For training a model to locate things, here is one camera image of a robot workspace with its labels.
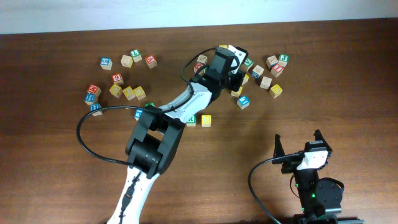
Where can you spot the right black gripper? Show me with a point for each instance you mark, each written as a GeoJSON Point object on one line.
{"type": "Point", "coordinates": [290, 165]}

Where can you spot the blue h block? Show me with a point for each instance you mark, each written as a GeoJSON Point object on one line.
{"type": "Point", "coordinates": [91, 99]}
{"type": "Point", "coordinates": [95, 109]}

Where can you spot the blue H block front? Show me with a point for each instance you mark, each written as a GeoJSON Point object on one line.
{"type": "Point", "coordinates": [95, 109]}

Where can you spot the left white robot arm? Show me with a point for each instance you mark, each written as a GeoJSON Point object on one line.
{"type": "Point", "coordinates": [155, 139]}

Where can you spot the plain block blue side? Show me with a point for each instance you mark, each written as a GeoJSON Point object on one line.
{"type": "Point", "coordinates": [271, 61]}

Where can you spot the red M wooden block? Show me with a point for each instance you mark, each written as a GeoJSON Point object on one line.
{"type": "Point", "coordinates": [94, 89]}

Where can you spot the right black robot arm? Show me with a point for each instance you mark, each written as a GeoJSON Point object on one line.
{"type": "Point", "coordinates": [320, 198]}

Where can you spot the green L wooden block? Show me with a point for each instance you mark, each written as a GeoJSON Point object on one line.
{"type": "Point", "coordinates": [136, 55]}

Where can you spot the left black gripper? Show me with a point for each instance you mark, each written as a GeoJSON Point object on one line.
{"type": "Point", "coordinates": [238, 83]}

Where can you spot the green N wooden block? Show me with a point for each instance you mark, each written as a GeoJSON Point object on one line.
{"type": "Point", "coordinates": [150, 105]}

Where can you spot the yellow G wooden block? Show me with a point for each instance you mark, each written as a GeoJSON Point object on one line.
{"type": "Point", "coordinates": [129, 93]}

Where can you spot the blue 5 wooden block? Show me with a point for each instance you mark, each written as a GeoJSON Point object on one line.
{"type": "Point", "coordinates": [106, 63]}

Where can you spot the red 7 wooden block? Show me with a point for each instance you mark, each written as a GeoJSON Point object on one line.
{"type": "Point", "coordinates": [151, 61]}

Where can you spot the green R wooden block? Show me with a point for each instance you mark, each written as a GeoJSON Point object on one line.
{"type": "Point", "coordinates": [192, 121]}

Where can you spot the blue P wooden block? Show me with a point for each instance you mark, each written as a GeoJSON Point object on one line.
{"type": "Point", "coordinates": [138, 114]}

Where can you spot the red I wooden block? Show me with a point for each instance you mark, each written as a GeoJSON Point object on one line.
{"type": "Point", "coordinates": [276, 70]}

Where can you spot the green J top block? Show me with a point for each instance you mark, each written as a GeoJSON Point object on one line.
{"type": "Point", "coordinates": [283, 60]}

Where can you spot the green V wooden block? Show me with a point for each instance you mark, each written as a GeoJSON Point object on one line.
{"type": "Point", "coordinates": [248, 63]}

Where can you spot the yellow S wooden block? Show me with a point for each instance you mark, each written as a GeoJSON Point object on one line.
{"type": "Point", "coordinates": [206, 120]}

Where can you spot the plain wooden block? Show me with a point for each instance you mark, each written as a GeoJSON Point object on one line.
{"type": "Point", "coordinates": [127, 61]}

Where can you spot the plain block behind Q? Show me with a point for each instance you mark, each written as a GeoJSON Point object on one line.
{"type": "Point", "coordinates": [202, 59]}

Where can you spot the blue I wooden block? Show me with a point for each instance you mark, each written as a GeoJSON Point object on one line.
{"type": "Point", "coordinates": [243, 102]}

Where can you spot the plain butterfly block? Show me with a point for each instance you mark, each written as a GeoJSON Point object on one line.
{"type": "Point", "coordinates": [266, 83]}

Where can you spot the red 6 wooden block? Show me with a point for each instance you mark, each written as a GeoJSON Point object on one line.
{"type": "Point", "coordinates": [117, 79]}

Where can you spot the blue H block rear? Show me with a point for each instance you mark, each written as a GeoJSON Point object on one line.
{"type": "Point", "coordinates": [91, 99]}

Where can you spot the red Q wooden block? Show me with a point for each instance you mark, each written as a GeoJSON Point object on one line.
{"type": "Point", "coordinates": [198, 66]}

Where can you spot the blue U side block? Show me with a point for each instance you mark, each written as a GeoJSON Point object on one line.
{"type": "Point", "coordinates": [257, 71]}

